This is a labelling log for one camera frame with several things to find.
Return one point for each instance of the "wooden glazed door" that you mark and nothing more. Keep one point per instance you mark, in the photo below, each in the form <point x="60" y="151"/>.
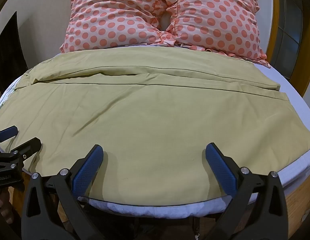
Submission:
<point x="289" y="30"/>

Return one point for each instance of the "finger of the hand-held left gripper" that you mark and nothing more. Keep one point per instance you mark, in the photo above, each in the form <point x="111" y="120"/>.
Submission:
<point x="9" y="131"/>
<point x="27" y="148"/>

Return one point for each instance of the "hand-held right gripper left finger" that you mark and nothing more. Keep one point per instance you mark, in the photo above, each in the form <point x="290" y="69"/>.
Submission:
<point x="87" y="171"/>

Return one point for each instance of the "person's left hand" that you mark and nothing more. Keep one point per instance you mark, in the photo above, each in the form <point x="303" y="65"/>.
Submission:
<point x="2" y="202"/>

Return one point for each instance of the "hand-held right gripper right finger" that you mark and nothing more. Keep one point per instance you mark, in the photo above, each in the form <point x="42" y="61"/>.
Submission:
<point x="220" y="171"/>

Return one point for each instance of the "pink polka dot pillow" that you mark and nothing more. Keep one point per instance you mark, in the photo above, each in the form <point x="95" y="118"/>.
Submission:
<point x="112" y="12"/>
<point x="217" y="15"/>

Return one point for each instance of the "yellow-green bed sheet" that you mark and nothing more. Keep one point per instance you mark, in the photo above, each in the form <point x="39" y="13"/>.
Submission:
<point x="150" y="120"/>

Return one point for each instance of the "dark panel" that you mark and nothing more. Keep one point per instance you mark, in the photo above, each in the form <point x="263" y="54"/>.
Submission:
<point x="8" y="55"/>

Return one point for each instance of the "white mattress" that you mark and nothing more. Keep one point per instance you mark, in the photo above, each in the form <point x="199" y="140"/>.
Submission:
<point x="292" y="105"/>

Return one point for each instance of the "wooden bed frame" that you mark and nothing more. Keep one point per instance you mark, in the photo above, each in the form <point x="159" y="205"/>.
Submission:
<point x="294" y="197"/>

